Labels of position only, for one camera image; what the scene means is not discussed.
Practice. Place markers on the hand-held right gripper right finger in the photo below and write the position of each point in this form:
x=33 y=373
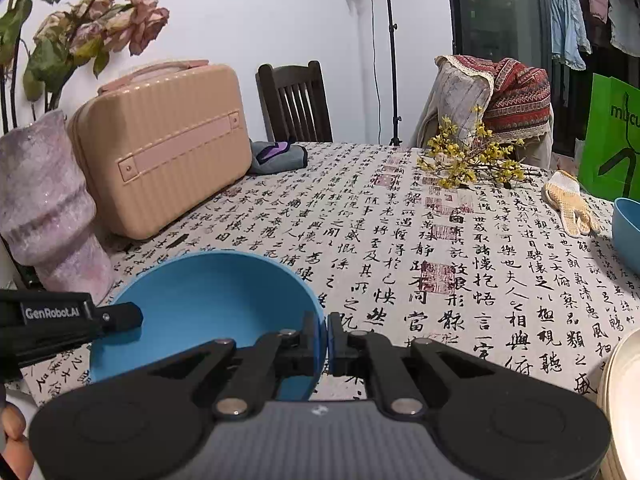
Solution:
x=336 y=347

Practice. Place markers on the yellow dotted work glove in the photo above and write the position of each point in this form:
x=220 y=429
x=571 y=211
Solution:
x=570 y=205

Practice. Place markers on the white hanging garment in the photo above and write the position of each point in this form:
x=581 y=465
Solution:
x=627 y=25

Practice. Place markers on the green paper bag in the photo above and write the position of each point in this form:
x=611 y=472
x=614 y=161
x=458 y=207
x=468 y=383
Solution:
x=610 y=135

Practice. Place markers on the dark sliding glass door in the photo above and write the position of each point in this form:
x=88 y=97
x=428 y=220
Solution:
x=500 y=10

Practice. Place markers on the person's left hand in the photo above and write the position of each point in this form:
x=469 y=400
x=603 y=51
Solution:
x=15 y=440

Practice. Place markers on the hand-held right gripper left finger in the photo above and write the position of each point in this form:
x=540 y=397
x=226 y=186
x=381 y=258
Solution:
x=305 y=355

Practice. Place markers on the grey purple pouch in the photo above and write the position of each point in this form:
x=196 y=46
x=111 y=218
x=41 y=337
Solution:
x=280 y=160

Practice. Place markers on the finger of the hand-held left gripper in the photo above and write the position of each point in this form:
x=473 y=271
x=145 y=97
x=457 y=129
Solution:
x=120 y=316

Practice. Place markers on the studio light on black stand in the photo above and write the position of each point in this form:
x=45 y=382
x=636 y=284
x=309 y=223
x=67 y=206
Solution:
x=389 y=35

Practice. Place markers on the dried pink roses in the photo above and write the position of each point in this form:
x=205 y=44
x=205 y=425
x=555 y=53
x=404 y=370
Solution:
x=140 y=20

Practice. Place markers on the blue bowl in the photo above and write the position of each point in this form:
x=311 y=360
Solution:
x=629 y=227
x=200 y=305

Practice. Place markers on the light blue hanging shirt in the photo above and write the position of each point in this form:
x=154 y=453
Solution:
x=567 y=20

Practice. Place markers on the dark wooden chair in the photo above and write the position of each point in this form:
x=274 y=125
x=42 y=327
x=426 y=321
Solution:
x=295 y=80

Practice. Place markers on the pink beige small suitcase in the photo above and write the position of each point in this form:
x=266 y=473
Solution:
x=165 y=150

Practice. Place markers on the bundle of yellow blossom branches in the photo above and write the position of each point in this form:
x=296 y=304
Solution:
x=465 y=160

